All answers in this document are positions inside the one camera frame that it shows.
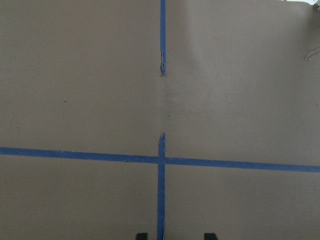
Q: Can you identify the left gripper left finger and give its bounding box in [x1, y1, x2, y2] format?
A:
[135, 232, 148, 240]

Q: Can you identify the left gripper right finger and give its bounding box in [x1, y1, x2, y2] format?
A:
[203, 232, 217, 240]

